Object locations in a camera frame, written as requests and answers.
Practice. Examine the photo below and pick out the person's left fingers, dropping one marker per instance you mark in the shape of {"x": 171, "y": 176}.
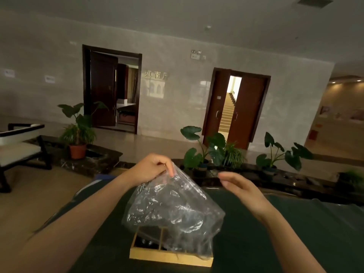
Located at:
{"x": 165, "y": 162}

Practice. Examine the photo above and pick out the grassy green potted plant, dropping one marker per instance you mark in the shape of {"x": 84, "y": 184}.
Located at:
{"x": 233, "y": 156}

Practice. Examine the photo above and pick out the plant in terracotta pot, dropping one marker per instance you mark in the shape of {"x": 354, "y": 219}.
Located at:
{"x": 78, "y": 133}

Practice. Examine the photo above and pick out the person's right hand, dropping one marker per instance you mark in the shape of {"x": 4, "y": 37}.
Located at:
{"x": 250, "y": 193}

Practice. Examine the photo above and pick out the dark table with white top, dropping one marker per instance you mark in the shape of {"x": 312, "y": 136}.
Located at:
{"x": 126, "y": 110}

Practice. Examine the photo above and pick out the small white wall sign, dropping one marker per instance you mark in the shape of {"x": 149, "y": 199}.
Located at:
{"x": 9, "y": 73}
{"x": 50, "y": 79}

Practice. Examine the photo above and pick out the dark green tablecloth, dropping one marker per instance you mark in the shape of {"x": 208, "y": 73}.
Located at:
{"x": 298, "y": 224}

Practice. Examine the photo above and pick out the metal wall lettering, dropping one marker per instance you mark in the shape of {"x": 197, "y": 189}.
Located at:
{"x": 155, "y": 75}

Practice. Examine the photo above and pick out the staircase behind double door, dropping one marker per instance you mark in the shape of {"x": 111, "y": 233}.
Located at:
{"x": 227, "y": 113}

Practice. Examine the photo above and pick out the person's right forearm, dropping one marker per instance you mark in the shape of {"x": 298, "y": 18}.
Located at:
{"x": 290, "y": 244}

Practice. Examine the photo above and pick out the brown wooden double door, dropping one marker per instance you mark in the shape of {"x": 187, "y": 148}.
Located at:
{"x": 247, "y": 110}

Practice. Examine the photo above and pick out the wall emergency light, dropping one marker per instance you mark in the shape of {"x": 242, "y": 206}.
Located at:
{"x": 196, "y": 54}

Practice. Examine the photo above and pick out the long black marble planter ledge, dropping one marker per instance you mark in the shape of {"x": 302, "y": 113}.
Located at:
{"x": 298, "y": 184}

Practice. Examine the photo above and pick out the person's left forearm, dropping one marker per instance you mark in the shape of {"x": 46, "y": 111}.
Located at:
{"x": 79, "y": 218}

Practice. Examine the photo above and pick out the dark wooden single door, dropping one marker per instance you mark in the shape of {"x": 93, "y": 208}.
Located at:
{"x": 102, "y": 90}

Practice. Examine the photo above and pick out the short black marble planter ledge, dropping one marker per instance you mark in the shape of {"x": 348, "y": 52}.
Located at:
{"x": 96, "y": 160}

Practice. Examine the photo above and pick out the ceiling air vent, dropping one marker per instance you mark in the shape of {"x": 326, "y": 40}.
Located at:
{"x": 314, "y": 1}

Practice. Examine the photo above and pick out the red wall box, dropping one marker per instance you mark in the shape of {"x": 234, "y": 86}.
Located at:
{"x": 313, "y": 135}

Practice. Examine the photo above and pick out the person's right fingers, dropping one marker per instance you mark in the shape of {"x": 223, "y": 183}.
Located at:
{"x": 230, "y": 179}

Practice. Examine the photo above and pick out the wooden compartment box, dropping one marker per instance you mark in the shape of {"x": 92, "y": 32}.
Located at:
{"x": 159, "y": 255}

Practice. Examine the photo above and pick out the small bushy green plant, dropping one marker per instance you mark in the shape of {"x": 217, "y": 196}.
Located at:
{"x": 351, "y": 179}

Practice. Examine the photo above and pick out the clear plastic bag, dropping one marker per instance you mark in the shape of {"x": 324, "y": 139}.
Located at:
{"x": 176, "y": 210}

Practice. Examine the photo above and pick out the large-leaf plant in dark pot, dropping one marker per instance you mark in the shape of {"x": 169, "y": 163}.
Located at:
{"x": 293, "y": 159}
{"x": 196, "y": 157}

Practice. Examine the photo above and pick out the person's left hand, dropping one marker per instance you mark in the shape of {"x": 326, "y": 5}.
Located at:
{"x": 148, "y": 169}

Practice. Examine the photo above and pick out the white cushioned dark armchair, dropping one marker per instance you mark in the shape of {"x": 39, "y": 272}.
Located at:
{"x": 17, "y": 153}

